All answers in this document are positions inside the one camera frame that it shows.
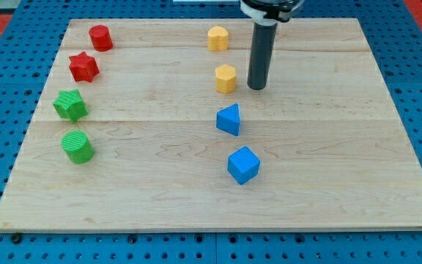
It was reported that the yellow heart block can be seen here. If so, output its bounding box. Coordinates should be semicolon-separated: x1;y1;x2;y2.
207;26;229;51

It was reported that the blue triangle block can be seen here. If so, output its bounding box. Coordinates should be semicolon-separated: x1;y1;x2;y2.
216;103;240;136

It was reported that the red cylinder block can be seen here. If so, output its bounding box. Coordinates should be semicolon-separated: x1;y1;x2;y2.
89;25;113;52

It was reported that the green star block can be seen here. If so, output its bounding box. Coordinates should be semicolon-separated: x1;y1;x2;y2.
53;89;89;123

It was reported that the wooden board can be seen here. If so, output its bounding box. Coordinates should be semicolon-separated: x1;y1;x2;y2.
0;18;422;233

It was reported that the yellow hexagon block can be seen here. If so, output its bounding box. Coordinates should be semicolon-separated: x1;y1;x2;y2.
215;65;237;94

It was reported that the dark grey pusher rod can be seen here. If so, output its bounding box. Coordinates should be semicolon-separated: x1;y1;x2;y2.
247;23;277;90

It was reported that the blue cube block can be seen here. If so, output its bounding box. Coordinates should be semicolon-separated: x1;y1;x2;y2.
227;146;261;185

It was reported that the red star block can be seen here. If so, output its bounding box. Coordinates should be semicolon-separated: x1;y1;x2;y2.
69;51;100;82

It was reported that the green cylinder block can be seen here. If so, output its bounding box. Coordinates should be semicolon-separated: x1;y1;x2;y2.
61;131;95;164

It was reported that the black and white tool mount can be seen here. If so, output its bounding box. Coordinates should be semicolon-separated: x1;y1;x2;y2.
240;0;305;26

